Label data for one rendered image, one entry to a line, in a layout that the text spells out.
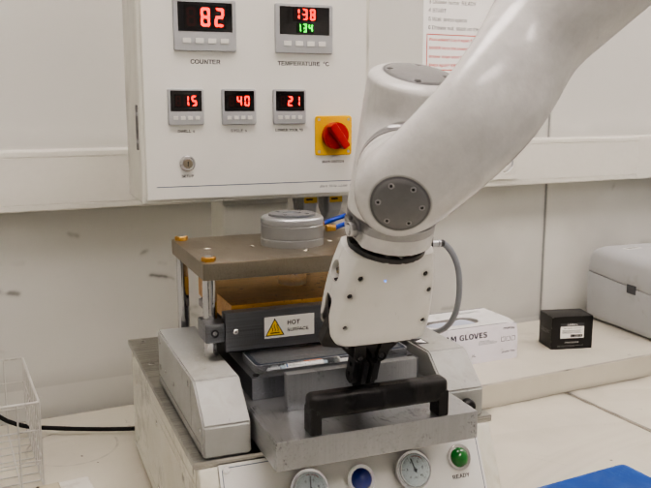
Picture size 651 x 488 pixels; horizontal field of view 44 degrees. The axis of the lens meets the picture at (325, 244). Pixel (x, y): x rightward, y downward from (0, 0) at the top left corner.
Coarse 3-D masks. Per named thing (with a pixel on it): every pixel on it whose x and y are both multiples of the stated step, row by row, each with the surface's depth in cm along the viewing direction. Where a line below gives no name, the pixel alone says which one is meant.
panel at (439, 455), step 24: (384, 456) 87; (432, 456) 89; (480, 456) 91; (240, 480) 81; (264, 480) 82; (288, 480) 83; (336, 480) 85; (384, 480) 86; (432, 480) 88; (456, 480) 89; (480, 480) 90
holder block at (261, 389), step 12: (228, 360) 95; (240, 360) 92; (240, 372) 90; (252, 372) 88; (276, 372) 88; (252, 384) 86; (264, 384) 86; (276, 384) 87; (252, 396) 86; (264, 396) 87; (276, 396) 87
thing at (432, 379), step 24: (360, 384) 80; (384, 384) 79; (408, 384) 80; (432, 384) 81; (312, 408) 76; (336, 408) 77; (360, 408) 78; (384, 408) 79; (432, 408) 83; (312, 432) 77
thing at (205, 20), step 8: (184, 8) 104; (192, 8) 104; (200, 8) 105; (208, 8) 105; (216, 8) 105; (224, 8) 106; (184, 16) 104; (192, 16) 104; (200, 16) 105; (208, 16) 105; (216, 16) 106; (224, 16) 106; (184, 24) 104; (192, 24) 105; (200, 24) 105; (208, 24) 105; (216, 24) 106; (224, 24) 106
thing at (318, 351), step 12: (276, 348) 93; (288, 348) 93; (300, 348) 93; (312, 348) 93; (324, 348) 93; (336, 348) 93; (396, 348) 93; (252, 360) 89; (264, 360) 89; (276, 360) 89; (288, 360) 89
